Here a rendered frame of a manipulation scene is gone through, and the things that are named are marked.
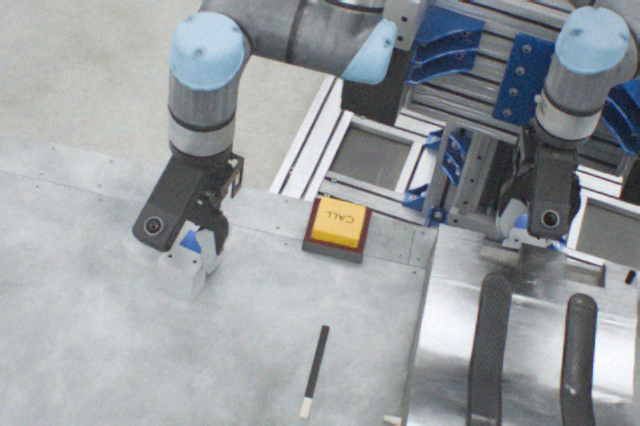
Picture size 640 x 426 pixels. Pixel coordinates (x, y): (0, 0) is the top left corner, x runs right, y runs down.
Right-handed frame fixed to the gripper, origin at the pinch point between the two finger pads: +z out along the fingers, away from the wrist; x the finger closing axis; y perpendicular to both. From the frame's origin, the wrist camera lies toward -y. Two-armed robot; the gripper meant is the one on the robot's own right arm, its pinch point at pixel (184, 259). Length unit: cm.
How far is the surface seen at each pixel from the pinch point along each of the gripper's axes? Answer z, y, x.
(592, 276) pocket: -2, 23, -46
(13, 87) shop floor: 85, 85, 92
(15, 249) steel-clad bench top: 4.5, -6.5, 21.1
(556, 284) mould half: -4.5, 16.6, -42.5
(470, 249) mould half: -4.4, 16.3, -31.0
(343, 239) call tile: 1.6, 14.5, -15.2
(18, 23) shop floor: 85, 105, 104
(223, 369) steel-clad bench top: 4.5, -9.1, -10.6
